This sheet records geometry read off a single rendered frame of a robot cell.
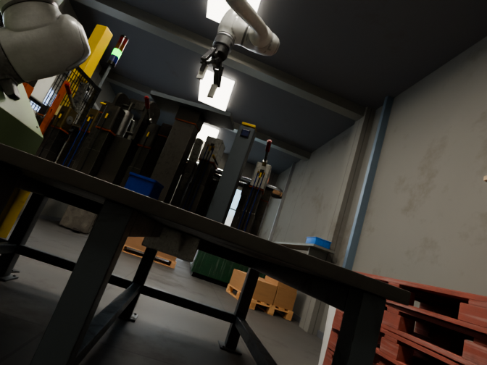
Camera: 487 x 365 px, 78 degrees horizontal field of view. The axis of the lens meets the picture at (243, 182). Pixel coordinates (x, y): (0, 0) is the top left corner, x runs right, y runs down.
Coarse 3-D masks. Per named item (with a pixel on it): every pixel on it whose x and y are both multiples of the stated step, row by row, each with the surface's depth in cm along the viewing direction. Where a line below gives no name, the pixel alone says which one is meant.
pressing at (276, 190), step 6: (72, 126) 168; (78, 126) 161; (186, 162) 159; (198, 162) 152; (216, 174) 161; (240, 180) 156; (246, 180) 153; (240, 186) 167; (270, 186) 146; (276, 192) 155; (282, 192) 147
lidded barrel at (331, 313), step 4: (332, 308) 259; (328, 312) 264; (332, 312) 257; (328, 316) 261; (332, 316) 255; (328, 320) 259; (332, 320) 253; (328, 324) 256; (328, 328) 254; (324, 332) 264; (328, 332) 253; (324, 336) 259; (328, 336) 251; (324, 340) 256; (324, 344) 254; (324, 348) 252; (320, 352) 260; (324, 352) 250; (320, 356) 255; (324, 356) 248; (320, 360) 252; (320, 364) 250
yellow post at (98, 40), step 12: (96, 36) 242; (108, 36) 249; (96, 48) 240; (96, 60) 244; (72, 72) 235; (72, 84) 232; (72, 96) 232; (24, 192) 215; (12, 204) 209; (0, 216) 207; (12, 216) 212; (0, 228) 206
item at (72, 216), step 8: (72, 208) 631; (64, 216) 624; (72, 216) 630; (80, 216) 635; (88, 216) 641; (96, 216) 680; (64, 224) 623; (72, 224) 628; (80, 224) 634; (88, 224) 640
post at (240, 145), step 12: (240, 132) 125; (252, 132) 125; (240, 144) 124; (252, 144) 129; (228, 156) 123; (240, 156) 122; (228, 168) 121; (240, 168) 121; (228, 180) 120; (216, 192) 119; (228, 192) 119; (216, 204) 118; (228, 204) 118; (216, 216) 116
